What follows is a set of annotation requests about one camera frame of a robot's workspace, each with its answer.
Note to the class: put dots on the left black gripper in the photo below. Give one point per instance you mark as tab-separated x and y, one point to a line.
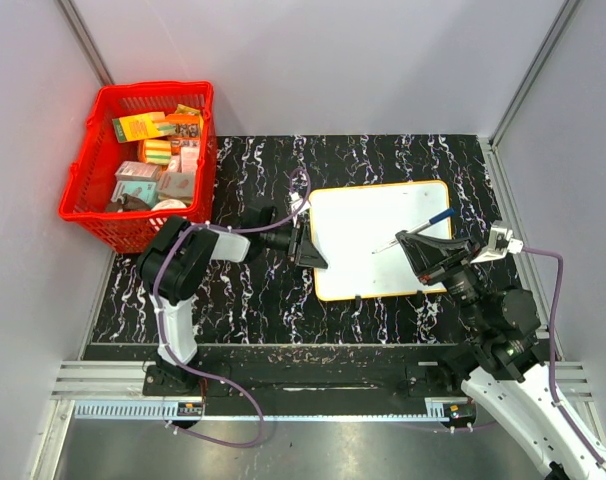
302	250

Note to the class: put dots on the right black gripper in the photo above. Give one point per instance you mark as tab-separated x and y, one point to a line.
423	257

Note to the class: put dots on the white marker pen blue cap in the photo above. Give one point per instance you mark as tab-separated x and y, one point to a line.
443	215

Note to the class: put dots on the white board with orange frame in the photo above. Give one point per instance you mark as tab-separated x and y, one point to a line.
349	227

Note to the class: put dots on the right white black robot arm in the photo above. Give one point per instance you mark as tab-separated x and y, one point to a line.
503	367

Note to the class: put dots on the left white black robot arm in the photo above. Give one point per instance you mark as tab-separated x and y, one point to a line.
174	264

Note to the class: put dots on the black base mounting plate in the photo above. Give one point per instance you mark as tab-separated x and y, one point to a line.
318	381

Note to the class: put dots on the white round lid in basket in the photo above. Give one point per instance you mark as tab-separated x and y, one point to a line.
169	204

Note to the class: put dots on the brown pink box in basket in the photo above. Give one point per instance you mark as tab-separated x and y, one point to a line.
176	185

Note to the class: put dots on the pink white box in basket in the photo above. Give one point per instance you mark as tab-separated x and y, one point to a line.
189	157

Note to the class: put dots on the teal box in basket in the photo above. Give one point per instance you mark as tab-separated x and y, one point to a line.
142	190

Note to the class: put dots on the orange snack packet in basket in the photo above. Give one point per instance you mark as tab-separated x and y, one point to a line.
187	121

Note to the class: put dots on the striped yellow orange sponge pack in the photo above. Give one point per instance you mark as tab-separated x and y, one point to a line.
157	152

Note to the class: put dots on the grey pink box in basket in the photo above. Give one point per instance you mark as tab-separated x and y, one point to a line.
138	171

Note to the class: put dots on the yellow green box in basket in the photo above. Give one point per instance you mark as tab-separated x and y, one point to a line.
138	127

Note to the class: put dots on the red plastic shopping basket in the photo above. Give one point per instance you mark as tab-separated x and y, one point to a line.
91	179

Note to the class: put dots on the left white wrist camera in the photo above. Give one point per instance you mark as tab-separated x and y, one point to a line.
299	204

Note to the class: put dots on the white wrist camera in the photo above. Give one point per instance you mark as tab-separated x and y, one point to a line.
299	204
501	243

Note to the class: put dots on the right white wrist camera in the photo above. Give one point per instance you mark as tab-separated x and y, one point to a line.
501	243

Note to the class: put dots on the grey slotted cable duct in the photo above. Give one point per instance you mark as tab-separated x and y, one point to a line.
164	410

